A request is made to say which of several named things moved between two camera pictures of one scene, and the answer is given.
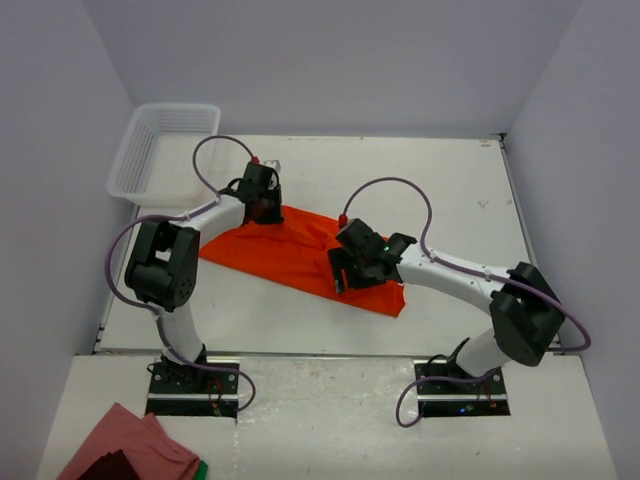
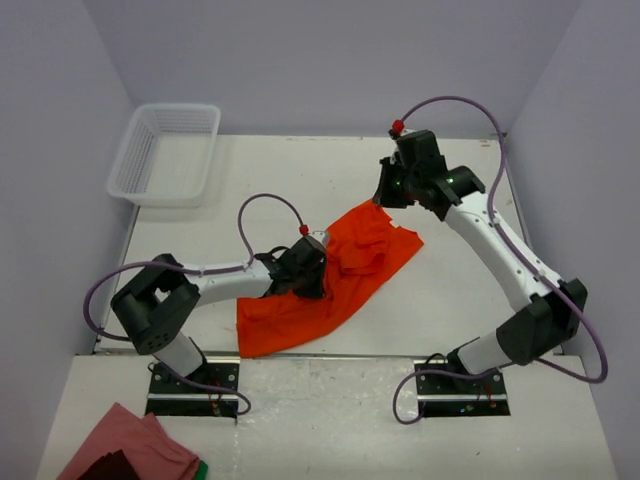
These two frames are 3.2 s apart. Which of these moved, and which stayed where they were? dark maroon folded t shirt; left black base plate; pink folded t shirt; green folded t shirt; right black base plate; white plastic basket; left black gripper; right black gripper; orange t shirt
Moved: left black gripper; orange t shirt; right black gripper
Stayed: pink folded t shirt; green folded t shirt; dark maroon folded t shirt; right black base plate; white plastic basket; left black base plate
